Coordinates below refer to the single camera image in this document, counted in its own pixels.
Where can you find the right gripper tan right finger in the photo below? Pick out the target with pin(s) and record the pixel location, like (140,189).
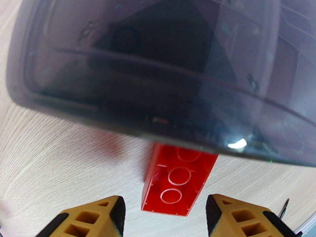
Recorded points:
(242,219)

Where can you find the right gripper tan left finger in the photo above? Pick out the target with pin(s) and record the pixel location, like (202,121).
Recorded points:
(88,219)

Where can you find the red lego brick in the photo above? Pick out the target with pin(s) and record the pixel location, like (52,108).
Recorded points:
(177,179)

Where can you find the dark translucent compartment tray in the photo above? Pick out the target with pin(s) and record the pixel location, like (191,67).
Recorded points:
(148,71)

